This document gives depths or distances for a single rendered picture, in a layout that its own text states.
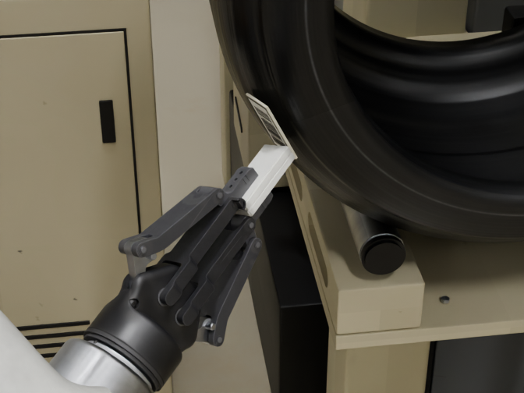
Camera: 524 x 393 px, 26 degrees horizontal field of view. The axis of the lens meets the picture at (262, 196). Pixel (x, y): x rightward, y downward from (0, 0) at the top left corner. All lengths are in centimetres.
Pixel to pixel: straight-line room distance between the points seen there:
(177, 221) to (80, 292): 104
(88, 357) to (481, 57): 64
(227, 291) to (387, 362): 79
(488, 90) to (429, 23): 13
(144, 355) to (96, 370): 4
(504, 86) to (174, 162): 169
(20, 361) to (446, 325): 59
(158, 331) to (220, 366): 143
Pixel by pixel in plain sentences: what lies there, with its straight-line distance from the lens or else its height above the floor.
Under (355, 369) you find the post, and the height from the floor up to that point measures 40.
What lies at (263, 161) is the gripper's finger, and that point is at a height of 105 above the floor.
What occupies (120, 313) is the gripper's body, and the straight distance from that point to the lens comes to 89.
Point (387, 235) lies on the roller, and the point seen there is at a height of 92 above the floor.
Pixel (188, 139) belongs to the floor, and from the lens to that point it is 302.
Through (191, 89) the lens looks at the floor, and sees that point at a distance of 325.
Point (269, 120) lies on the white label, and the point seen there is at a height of 108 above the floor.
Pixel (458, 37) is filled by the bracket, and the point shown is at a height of 95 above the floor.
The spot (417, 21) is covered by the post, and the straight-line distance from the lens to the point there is 141.
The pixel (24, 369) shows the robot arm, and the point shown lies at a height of 111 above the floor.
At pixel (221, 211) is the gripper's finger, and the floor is 103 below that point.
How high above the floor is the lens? 157
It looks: 34 degrees down
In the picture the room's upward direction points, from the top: straight up
